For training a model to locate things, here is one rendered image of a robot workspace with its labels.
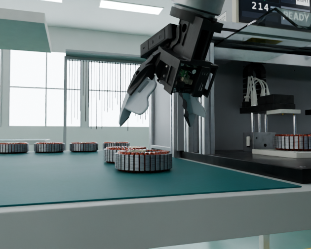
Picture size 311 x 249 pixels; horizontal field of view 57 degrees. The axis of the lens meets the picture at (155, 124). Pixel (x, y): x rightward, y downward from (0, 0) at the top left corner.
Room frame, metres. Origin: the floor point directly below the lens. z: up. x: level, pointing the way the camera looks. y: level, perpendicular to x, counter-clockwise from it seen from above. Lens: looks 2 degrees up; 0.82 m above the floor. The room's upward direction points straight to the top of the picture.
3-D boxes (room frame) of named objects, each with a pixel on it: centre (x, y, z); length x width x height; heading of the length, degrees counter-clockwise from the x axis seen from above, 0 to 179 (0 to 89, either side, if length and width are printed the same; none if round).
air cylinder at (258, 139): (0.82, -0.30, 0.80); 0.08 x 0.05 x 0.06; 107
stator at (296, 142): (0.68, -0.34, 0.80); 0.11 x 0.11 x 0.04
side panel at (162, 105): (1.01, -0.03, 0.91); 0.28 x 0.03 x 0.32; 17
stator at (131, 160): (0.57, 0.02, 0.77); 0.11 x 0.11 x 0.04
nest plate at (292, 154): (0.68, -0.34, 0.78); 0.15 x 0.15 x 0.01; 17
